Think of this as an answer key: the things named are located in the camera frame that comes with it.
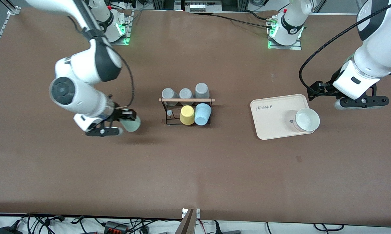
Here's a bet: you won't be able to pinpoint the pale green cup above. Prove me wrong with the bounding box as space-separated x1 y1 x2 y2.
120 115 141 133

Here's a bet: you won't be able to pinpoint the light blue cup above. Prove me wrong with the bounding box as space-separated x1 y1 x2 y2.
195 103 212 126

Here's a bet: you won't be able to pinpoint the white bowl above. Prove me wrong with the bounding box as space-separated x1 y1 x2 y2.
292 108 320 133

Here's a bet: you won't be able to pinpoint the grey cup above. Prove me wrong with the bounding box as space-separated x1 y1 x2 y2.
179 88 194 107
195 83 210 99
162 88 179 107

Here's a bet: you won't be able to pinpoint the cream plastic tray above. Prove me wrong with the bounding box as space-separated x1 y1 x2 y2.
250 94 316 140

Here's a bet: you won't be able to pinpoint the yellow cup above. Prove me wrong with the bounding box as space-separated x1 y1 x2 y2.
180 105 195 125

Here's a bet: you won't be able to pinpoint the black terminal block red levers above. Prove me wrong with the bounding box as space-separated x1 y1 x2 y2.
104 221 130 233

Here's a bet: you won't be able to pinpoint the white small plate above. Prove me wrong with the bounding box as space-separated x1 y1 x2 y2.
182 208 201 218

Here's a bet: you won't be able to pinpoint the grey angled pole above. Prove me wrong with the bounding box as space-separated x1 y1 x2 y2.
175 209 195 234

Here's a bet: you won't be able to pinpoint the white power strip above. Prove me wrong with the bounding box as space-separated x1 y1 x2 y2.
189 1 222 13

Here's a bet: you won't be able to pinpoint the black right camera mount bracket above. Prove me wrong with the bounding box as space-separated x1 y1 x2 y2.
85 121 118 137

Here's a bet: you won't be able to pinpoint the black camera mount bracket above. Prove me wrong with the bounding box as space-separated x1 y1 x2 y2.
85 121 118 137
340 85 390 109

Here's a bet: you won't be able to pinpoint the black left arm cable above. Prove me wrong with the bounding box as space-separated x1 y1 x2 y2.
299 0 391 95

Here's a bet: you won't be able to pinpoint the black left camera mount bracket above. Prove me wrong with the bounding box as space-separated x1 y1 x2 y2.
340 85 390 109

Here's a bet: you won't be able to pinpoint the black wire cup rack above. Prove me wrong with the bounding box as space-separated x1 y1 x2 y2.
159 97 215 126

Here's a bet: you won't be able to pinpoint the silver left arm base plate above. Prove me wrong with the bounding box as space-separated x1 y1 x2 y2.
268 15 303 50

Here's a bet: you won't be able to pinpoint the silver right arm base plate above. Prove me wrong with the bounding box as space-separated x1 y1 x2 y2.
96 10 134 45

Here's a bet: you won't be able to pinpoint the black table cable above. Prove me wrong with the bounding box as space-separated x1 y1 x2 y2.
212 13 274 28

